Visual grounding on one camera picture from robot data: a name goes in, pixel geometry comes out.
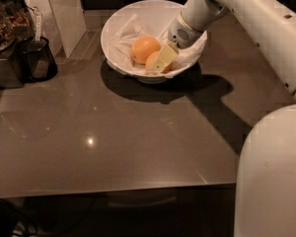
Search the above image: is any white cloth in bowl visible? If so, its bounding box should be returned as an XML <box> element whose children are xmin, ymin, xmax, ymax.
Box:
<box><xmin>108</xmin><ymin>7</ymin><xmax>205</xmax><ymax>79</ymax></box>

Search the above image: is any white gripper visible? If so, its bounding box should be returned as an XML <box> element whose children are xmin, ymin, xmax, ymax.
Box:
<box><xmin>151</xmin><ymin>0</ymin><xmax>228</xmax><ymax>73</ymax></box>

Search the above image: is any white bowl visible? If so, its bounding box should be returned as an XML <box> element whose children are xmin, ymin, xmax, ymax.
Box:
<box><xmin>100</xmin><ymin>0</ymin><xmax>208</xmax><ymax>85</ymax></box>

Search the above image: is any glass jar of nuts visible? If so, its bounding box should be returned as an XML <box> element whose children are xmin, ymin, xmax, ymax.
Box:
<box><xmin>0</xmin><ymin>0</ymin><xmax>30</xmax><ymax>51</ymax></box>

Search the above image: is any white leaning board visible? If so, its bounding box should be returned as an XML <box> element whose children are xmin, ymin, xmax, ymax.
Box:
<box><xmin>25</xmin><ymin>0</ymin><xmax>87</xmax><ymax>57</ymax></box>

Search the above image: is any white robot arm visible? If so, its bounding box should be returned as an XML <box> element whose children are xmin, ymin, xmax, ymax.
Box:
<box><xmin>151</xmin><ymin>0</ymin><xmax>296</xmax><ymax>237</ymax></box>

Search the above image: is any black mug with tag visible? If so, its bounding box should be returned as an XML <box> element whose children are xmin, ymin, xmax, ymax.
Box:
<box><xmin>17</xmin><ymin>7</ymin><xmax>58</xmax><ymax>82</ymax></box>

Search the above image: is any orange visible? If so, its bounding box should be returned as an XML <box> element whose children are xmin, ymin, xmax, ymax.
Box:
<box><xmin>131</xmin><ymin>37</ymin><xmax>161</xmax><ymax>64</ymax></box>
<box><xmin>145</xmin><ymin>51</ymin><xmax>173</xmax><ymax>74</ymax></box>

